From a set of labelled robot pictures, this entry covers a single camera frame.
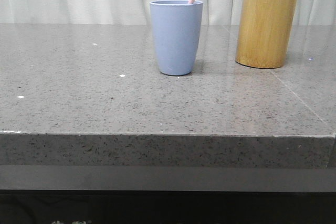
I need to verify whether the blue plastic cup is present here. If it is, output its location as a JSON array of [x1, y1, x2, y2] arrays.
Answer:
[[150, 0, 203, 76]]

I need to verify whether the bamboo cylinder holder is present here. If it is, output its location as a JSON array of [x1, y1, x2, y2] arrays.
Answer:
[[235, 0, 297, 69]]

